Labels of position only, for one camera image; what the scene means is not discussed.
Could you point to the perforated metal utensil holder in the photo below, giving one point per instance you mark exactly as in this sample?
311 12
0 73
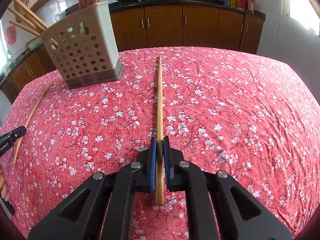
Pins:
83 47

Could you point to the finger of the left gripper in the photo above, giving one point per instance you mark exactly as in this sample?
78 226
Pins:
7 140

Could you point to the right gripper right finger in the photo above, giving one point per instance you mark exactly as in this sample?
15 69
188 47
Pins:
218 207

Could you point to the red bag on wall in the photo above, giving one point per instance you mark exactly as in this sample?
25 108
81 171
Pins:
10 35

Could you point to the chopsticks in holder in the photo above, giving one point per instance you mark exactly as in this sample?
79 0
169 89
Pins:
35 25

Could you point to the green bowl on counter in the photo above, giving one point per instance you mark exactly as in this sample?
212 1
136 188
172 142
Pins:
34 43

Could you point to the red floral tablecloth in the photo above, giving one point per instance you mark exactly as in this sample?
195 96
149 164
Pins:
248 115

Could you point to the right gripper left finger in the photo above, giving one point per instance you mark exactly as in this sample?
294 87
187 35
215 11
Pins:
102 206

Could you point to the lower wooden kitchen cabinets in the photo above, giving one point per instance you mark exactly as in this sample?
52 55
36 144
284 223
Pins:
198 24

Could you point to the person's hand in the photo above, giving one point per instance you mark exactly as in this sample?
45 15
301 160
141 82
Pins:
5 194

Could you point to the thin chopstick on table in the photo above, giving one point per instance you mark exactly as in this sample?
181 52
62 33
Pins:
30 117

